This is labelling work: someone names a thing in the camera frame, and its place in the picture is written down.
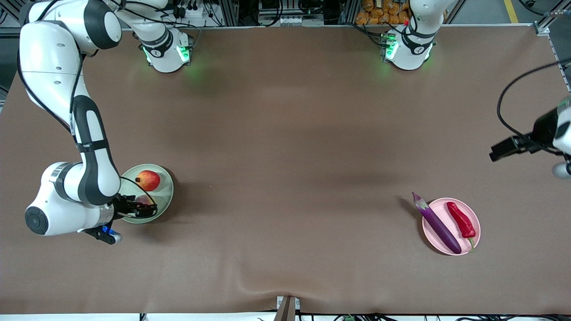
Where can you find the brown table cloth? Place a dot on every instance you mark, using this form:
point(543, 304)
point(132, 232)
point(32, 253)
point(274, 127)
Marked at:
point(267, 249)

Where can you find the metal table edge bracket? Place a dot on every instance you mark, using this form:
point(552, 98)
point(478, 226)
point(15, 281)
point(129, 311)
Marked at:
point(287, 308)

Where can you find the white connector strip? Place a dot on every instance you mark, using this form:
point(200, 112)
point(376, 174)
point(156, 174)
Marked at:
point(294, 20)

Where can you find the pink plate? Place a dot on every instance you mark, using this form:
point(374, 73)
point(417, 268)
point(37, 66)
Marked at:
point(435, 236)

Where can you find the white power strip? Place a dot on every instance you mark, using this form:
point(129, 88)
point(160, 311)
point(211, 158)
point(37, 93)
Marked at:
point(189, 11)

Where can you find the purple eggplant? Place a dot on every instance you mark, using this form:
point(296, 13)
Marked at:
point(439, 225)

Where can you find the pink yellow peach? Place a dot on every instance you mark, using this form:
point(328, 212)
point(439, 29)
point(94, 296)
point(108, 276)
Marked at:
point(143, 199)

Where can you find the red chili pepper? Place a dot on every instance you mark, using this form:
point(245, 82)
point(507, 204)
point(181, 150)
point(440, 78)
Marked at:
point(463, 225)

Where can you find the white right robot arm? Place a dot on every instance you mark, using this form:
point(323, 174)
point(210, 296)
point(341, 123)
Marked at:
point(53, 76)

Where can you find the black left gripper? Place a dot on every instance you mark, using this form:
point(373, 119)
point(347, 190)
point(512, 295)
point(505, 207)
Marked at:
point(542, 130)

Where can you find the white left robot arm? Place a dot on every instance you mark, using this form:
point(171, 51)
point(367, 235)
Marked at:
point(408, 49)

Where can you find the light green plate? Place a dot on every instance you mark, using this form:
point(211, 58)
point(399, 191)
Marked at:
point(166, 196)

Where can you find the aluminium frame post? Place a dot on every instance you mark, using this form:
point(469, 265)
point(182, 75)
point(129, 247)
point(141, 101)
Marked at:
point(229, 13)

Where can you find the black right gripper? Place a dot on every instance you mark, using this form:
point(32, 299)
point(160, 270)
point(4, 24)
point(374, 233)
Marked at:
point(121, 207)

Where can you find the aluminium frame profile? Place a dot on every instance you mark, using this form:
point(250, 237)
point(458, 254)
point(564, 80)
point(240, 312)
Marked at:
point(551, 20)

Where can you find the red apple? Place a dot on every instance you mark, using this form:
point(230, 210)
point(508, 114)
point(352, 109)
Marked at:
point(149, 180)

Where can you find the bag of orange snacks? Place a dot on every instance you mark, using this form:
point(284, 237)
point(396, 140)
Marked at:
point(379, 11)

